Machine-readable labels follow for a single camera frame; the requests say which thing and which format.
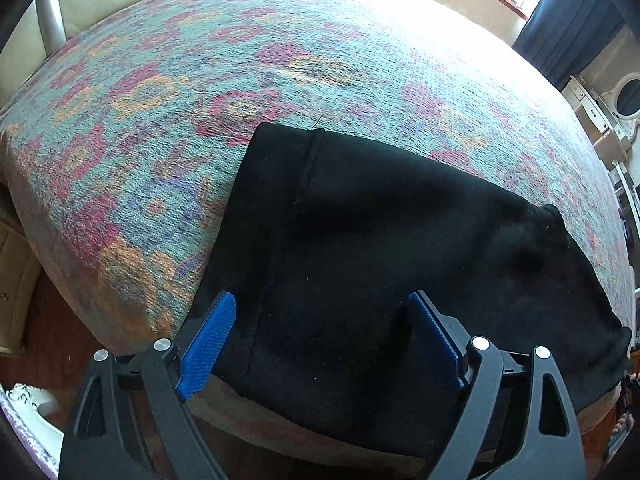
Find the floral bedspread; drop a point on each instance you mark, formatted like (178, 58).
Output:
(200, 85)

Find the white ornate furniture piece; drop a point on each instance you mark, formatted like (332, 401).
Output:
(27, 400)

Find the white dresser with oval mirror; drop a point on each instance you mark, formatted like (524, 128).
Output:
(612, 120)

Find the cream nightstand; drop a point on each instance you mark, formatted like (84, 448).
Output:
(17, 280)

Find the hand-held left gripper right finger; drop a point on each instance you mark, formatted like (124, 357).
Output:
(435, 340)

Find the black pants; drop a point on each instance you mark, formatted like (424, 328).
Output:
(350, 260)

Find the dark blue curtain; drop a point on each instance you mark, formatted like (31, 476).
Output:
(570, 25)

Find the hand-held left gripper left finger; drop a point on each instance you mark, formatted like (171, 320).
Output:
(210, 345)

